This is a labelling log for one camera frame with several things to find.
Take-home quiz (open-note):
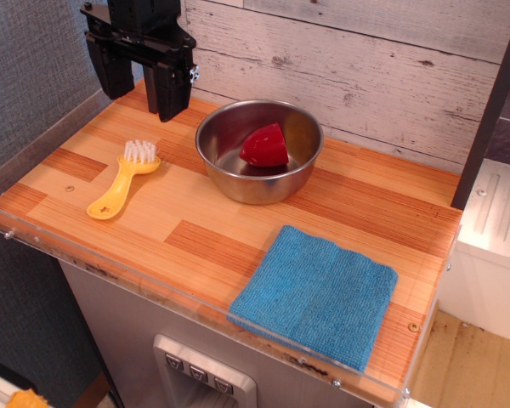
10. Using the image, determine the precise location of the white toy sink unit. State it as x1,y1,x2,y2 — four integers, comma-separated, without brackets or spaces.
437,160,510,339

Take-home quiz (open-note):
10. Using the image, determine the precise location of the red toy strawberry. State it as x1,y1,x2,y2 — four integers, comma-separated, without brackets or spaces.
239,122,289,167

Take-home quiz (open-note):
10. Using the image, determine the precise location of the yellow scrub brush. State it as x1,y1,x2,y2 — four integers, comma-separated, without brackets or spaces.
86,139,161,220

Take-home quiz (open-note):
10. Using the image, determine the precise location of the clear acrylic guard rail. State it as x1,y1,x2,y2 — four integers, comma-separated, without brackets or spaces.
0,88,461,407

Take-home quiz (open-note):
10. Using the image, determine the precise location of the silver toy fridge cabinet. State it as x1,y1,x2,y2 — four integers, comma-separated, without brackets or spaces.
61,263,405,407

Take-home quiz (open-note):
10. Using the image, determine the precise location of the yellow object bottom corner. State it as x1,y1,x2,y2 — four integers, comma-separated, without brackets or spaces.
5,389,49,408

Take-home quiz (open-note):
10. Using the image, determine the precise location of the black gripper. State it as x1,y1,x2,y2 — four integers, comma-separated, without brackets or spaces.
80,1,197,122

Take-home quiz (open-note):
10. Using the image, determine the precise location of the grey dispenser button panel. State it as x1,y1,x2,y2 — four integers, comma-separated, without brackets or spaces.
153,334,258,407

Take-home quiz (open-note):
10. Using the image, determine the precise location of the blue folded cloth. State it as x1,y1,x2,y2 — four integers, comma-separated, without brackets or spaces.
228,225,398,371

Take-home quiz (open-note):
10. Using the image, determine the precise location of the silver metal bowl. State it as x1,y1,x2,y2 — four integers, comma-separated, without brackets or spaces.
195,99,324,205

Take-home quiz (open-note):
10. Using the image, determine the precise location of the dark vertical post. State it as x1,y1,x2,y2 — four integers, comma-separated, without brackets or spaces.
450,39,510,210

